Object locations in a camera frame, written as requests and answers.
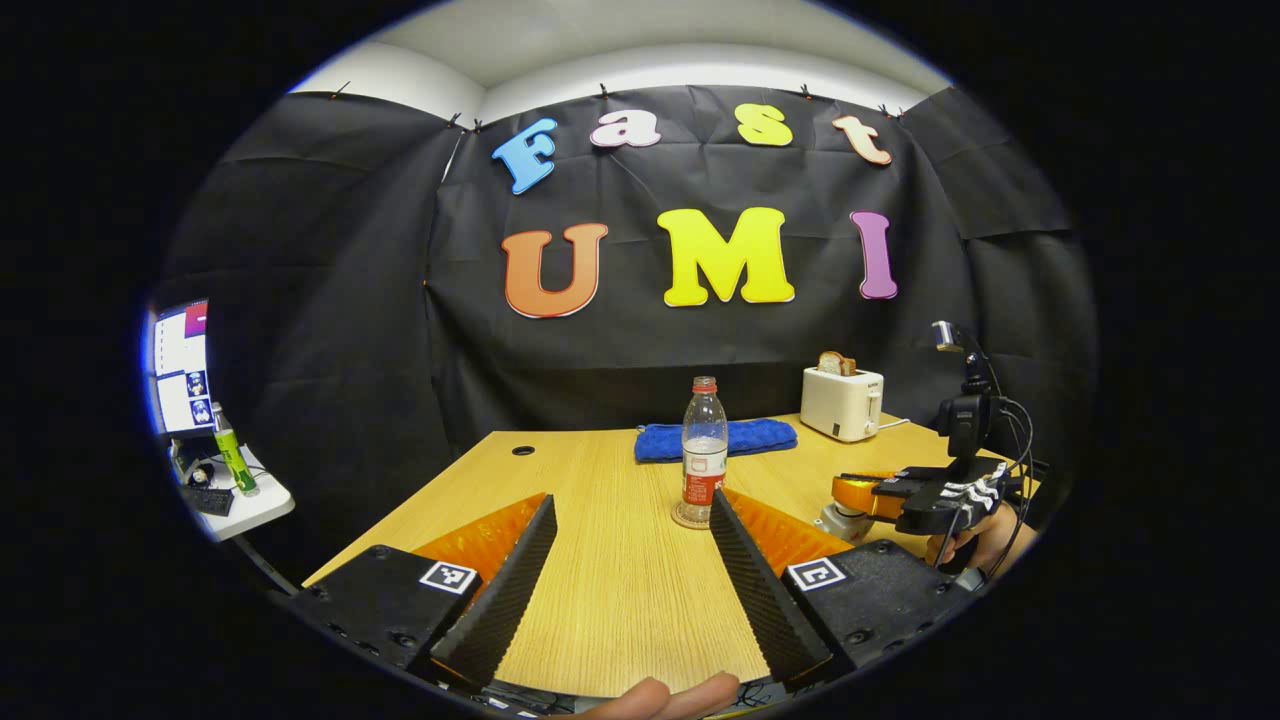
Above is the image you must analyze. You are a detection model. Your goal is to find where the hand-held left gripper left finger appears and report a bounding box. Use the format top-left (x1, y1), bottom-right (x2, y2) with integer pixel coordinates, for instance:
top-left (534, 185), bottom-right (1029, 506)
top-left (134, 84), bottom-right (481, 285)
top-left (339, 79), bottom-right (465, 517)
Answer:
top-left (290, 492), bottom-right (559, 691)

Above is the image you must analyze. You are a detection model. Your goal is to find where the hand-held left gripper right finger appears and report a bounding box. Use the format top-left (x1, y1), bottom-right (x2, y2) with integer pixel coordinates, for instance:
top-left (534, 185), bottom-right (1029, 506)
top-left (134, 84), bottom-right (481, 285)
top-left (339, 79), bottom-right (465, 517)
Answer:
top-left (708, 487), bottom-right (976, 687)

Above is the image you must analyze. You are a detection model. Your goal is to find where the white floral teacup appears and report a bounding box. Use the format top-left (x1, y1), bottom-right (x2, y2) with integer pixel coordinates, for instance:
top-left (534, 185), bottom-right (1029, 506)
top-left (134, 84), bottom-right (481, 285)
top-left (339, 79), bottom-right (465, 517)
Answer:
top-left (818, 500), bottom-right (877, 547)

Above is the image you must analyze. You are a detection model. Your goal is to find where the clear water bottle red label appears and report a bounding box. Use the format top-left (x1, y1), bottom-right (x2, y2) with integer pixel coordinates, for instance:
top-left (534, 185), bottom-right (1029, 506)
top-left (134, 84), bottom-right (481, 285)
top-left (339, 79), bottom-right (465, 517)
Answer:
top-left (681, 376), bottom-right (729, 524)

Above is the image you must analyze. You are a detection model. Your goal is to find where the green bottle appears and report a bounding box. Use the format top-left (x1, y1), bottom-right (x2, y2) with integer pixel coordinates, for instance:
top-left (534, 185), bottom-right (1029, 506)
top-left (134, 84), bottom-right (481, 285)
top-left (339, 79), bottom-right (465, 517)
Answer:
top-left (210, 402), bottom-right (260, 497)

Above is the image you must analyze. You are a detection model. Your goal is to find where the white toaster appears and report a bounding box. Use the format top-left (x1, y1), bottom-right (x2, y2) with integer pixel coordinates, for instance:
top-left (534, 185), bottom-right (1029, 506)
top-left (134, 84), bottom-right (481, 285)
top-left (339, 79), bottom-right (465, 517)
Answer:
top-left (801, 365), bottom-right (885, 443)

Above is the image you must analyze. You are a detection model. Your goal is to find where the blue folded towel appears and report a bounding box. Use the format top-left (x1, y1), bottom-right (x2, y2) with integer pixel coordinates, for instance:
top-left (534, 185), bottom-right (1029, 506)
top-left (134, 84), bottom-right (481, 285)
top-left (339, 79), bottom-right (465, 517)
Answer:
top-left (634, 418), bottom-right (799, 464)

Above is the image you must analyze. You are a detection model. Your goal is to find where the black backdrop cloth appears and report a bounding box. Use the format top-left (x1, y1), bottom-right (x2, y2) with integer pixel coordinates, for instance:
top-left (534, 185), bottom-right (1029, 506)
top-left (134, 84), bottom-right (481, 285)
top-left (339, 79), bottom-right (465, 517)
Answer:
top-left (150, 85), bottom-right (1096, 591)

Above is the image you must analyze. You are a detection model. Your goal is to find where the white side table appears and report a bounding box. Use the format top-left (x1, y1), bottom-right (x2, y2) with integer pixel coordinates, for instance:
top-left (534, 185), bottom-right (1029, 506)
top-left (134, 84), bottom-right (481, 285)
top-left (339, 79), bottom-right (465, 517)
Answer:
top-left (170, 445), bottom-right (297, 546)

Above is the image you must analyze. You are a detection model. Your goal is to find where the computer monitor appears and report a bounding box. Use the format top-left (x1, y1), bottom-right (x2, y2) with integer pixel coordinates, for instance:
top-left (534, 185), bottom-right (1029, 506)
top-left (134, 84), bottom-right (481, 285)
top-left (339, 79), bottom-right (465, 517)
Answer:
top-left (150, 300), bottom-right (215, 438)

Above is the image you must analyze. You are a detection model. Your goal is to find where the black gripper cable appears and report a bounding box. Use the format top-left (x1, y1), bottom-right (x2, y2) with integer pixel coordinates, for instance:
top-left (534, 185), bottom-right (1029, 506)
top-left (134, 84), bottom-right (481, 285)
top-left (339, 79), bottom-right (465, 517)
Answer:
top-left (998, 397), bottom-right (1039, 566)

